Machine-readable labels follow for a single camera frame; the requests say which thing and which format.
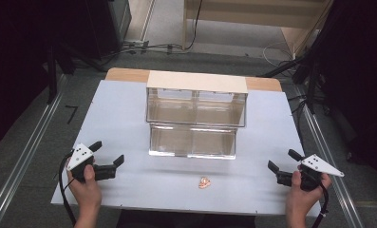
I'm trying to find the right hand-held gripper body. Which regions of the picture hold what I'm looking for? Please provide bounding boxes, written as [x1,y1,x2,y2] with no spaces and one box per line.
[275,154,346,192]

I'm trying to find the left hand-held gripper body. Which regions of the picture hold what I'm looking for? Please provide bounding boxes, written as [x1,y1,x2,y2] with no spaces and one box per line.
[66,142,118,184]

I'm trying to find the clear plastic drawer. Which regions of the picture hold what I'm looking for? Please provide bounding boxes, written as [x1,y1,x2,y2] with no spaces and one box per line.
[148,123,238,161]
[145,87,248,128]

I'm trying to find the small shiny copper ornament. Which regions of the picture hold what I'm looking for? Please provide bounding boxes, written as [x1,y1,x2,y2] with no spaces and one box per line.
[198,177,212,190]

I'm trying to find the beige drawer cabinet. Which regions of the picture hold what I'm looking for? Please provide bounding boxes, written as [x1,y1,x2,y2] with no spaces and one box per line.
[145,69,249,160]

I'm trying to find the person's right hand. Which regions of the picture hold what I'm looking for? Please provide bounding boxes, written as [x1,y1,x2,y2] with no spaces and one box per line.
[285,169,333,212]

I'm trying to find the person's left hand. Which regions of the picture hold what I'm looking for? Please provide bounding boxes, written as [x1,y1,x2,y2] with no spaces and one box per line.
[66,163,103,209]

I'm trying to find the white table board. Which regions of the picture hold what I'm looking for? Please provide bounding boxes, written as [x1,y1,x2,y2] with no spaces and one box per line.
[50,79,322,218]

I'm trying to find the wooden table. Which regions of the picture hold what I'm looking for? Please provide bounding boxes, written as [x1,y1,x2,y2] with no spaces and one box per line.
[104,66,283,93]

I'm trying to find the black metal stand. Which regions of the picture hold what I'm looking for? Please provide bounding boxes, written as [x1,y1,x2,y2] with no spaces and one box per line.
[261,55,322,114]
[45,44,108,105]

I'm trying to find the person's dark legs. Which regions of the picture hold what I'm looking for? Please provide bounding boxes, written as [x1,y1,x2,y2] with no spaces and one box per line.
[115,208,257,228]

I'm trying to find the black curtain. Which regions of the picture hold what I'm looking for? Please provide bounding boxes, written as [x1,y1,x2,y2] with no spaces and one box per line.
[0,0,133,152]
[303,0,377,180]

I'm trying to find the light wooden furniture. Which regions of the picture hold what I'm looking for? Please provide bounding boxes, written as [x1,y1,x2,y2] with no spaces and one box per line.
[181,0,336,58]

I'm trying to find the metal floor rail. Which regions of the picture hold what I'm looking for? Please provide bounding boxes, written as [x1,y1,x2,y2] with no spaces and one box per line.
[0,75,68,228]
[293,85,366,228]

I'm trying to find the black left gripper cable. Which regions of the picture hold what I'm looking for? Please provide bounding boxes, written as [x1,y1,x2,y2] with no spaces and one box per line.
[58,151,78,228]

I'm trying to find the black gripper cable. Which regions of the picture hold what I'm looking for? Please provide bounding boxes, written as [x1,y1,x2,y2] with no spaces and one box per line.
[58,151,78,228]
[311,182,330,228]

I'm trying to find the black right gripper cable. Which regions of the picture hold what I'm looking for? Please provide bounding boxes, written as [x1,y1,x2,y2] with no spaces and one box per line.
[311,182,330,228]

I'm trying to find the white floor cable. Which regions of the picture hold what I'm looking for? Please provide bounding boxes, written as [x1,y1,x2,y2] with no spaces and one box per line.
[261,42,297,69]

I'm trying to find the black floor cables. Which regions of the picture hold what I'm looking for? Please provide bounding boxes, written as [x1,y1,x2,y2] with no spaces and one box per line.
[100,39,185,60]

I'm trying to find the black hanging cable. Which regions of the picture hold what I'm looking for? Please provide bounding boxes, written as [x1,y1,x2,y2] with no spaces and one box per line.
[185,0,204,51]

